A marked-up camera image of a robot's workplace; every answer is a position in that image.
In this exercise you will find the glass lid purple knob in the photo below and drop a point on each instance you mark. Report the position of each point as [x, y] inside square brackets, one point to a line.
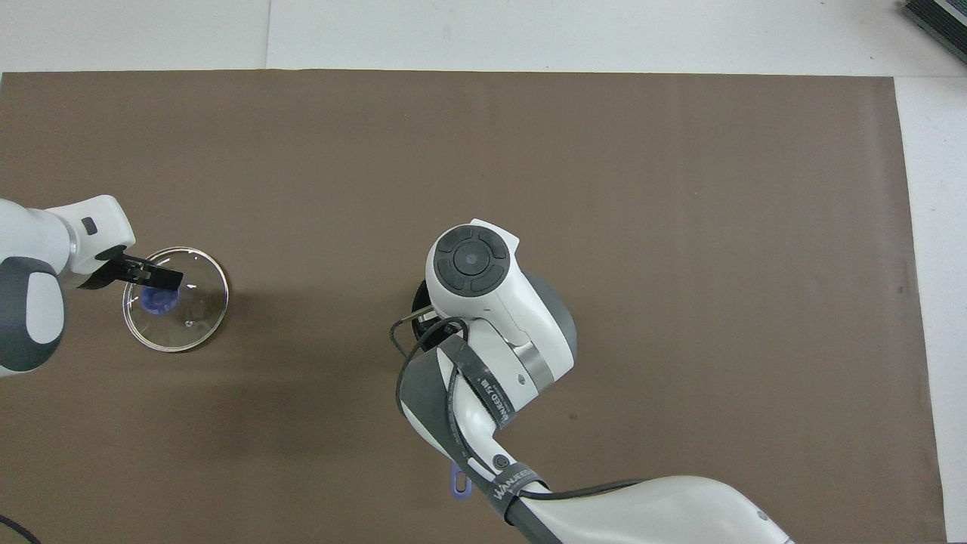
[196, 317]

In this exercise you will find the brown table mat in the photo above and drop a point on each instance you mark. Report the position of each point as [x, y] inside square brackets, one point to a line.
[680, 227]

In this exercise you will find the dark grey ribbed device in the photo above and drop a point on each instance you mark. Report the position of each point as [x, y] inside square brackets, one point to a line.
[944, 15]

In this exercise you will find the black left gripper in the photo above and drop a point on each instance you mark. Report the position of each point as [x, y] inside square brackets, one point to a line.
[112, 268]

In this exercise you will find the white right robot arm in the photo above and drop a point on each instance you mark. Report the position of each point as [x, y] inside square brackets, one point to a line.
[491, 317]

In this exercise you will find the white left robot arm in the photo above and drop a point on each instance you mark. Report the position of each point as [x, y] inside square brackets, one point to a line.
[30, 234]

